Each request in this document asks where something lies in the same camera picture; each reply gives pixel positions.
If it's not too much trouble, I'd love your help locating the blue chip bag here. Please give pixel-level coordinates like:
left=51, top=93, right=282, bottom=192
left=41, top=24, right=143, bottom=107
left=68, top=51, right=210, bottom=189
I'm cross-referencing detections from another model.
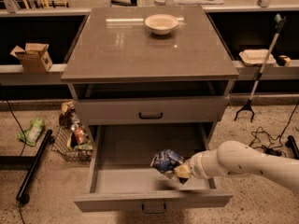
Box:
left=150, top=149, right=188, bottom=184

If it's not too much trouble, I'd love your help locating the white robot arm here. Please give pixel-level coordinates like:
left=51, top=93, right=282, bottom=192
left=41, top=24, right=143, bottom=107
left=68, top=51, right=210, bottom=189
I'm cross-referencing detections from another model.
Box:
left=175, top=141, right=299, bottom=193

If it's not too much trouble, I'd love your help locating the open bottom drawer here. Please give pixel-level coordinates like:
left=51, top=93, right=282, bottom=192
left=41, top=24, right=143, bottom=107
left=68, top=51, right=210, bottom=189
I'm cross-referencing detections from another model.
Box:
left=75, top=123, right=232, bottom=214

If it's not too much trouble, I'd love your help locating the grey drawer cabinet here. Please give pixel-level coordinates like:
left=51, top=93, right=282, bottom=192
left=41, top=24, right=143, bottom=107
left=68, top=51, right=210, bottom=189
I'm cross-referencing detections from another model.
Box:
left=60, top=6, right=240, bottom=214

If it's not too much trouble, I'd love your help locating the closed middle drawer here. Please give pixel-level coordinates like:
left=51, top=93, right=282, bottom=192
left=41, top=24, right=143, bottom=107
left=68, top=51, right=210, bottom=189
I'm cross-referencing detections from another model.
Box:
left=74, top=97, right=228, bottom=125

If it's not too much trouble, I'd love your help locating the black right stand leg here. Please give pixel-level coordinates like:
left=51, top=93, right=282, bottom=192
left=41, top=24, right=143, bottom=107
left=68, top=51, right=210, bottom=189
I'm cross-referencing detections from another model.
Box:
left=285, top=135, right=299, bottom=160

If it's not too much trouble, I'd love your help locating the black stand leg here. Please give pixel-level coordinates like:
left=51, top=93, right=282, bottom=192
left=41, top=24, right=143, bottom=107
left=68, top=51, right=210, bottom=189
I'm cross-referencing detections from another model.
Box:
left=16, top=130, right=53, bottom=203
left=285, top=135, right=299, bottom=160

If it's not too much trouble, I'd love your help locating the white takeout container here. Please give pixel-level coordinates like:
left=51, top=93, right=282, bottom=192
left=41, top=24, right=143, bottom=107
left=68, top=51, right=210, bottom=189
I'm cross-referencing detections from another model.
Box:
left=239, top=49, right=268, bottom=66

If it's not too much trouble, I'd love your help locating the white paper bowl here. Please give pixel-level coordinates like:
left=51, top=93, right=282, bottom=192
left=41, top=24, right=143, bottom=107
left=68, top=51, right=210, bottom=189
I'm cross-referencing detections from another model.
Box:
left=144, top=14, right=178, bottom=35

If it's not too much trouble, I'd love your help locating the small yellow black object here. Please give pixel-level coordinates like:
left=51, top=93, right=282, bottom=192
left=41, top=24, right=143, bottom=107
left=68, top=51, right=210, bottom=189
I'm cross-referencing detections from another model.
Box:
left=277, top=55, right=291, bottom=66

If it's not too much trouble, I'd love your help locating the black left stand leg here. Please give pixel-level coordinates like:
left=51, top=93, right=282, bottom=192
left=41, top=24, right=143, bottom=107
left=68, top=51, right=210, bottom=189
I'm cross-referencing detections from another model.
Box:
left=16, top=130, right=53, bottom=203

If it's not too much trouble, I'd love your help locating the reacher grabber tool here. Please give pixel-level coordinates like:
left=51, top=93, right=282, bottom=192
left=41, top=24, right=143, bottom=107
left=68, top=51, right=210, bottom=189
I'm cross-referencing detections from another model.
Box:
left=234, top=14, right=286, bottom=121

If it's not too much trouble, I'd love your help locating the cardboard box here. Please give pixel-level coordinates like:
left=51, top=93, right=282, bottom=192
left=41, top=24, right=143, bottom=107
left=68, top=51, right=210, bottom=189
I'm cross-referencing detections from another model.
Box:
left=10, top=43, right=52, bottom=74

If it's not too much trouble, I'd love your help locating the black power adapter cable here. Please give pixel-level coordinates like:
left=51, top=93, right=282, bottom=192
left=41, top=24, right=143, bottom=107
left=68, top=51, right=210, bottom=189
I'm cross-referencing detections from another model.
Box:
left=249, top=100, right=299, bottom=157

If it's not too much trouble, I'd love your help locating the wire basket with snacks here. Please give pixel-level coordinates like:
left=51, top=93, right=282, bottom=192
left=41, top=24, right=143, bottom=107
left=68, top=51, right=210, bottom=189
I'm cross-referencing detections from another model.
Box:
left=52, top=101, right=93, bottom=161

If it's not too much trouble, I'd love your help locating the black left floor cable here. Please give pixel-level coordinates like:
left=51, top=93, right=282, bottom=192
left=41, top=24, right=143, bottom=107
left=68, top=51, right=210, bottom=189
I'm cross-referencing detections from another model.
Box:
left=0, top=84, right=30, bottom=224

